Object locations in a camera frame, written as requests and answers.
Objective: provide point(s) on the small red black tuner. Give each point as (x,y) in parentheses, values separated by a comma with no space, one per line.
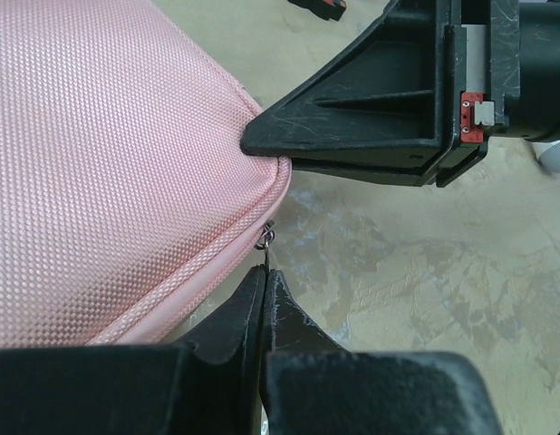
(325,9)

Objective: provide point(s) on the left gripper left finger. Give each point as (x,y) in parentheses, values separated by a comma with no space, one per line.
(221,335)

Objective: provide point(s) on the pink medicine kit case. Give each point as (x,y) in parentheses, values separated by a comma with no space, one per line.
(125,198)

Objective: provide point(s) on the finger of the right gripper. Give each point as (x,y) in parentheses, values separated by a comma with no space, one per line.
(380,95)
(393,170)

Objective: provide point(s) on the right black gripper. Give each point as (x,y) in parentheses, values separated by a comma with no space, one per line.
(502,79)

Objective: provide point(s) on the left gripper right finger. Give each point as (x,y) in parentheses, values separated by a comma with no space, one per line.
(286,326)

